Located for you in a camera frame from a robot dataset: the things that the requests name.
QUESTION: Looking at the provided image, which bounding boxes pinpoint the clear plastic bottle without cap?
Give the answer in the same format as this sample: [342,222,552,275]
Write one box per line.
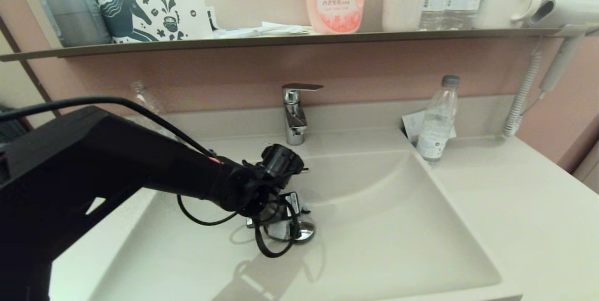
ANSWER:
[130,81,179,141]

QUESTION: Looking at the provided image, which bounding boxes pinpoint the white sink basin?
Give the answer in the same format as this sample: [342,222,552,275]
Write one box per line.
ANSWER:
[89,150,504,301]

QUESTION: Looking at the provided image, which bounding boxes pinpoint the white hair dryer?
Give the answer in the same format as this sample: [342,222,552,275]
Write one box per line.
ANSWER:
[529,0,599,92]

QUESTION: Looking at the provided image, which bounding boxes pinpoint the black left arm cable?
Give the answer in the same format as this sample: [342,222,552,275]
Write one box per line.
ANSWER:
[0,96,302,259]

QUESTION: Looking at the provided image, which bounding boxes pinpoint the dark item in bag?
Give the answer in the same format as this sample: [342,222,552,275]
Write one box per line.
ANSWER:
[0,103,29,145]

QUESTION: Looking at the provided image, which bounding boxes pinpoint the white coiled dryer cord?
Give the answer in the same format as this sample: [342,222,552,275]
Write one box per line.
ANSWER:
[503,39,548,138]

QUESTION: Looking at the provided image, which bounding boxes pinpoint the small printed paper card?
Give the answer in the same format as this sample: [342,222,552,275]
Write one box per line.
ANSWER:
[402,110,457,146]

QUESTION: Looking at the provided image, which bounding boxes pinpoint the grey matte bottle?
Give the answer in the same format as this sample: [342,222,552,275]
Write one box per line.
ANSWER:
[31,0,113,48]

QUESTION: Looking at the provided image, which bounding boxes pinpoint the white mug with handle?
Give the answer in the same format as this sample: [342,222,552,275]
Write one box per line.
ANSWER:
[474,0,543,29]

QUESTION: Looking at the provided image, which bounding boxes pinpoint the grey metal wall shelf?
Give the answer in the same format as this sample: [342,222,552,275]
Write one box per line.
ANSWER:
[0,27,599,63]

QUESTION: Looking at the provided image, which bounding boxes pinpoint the white cup without handle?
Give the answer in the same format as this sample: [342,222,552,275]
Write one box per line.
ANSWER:
[382,0,430,32]

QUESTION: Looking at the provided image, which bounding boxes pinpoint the white pouch horse print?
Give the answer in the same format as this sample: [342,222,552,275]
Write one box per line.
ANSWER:
[92,0,214,44]

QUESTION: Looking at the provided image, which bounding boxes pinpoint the clear plastic bottle grey cap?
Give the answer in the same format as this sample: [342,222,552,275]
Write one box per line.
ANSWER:
[416,74,461,167]

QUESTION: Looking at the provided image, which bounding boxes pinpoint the white paper packets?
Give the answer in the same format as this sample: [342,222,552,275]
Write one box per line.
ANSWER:
[213,21,319,38]

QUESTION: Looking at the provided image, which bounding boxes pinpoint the chrome drain stopper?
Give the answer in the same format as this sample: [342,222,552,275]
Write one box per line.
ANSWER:
[298,217,316,244]

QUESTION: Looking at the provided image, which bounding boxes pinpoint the chrome sink faucet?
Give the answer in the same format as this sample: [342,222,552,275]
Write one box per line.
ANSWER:
[281,83,324,146]

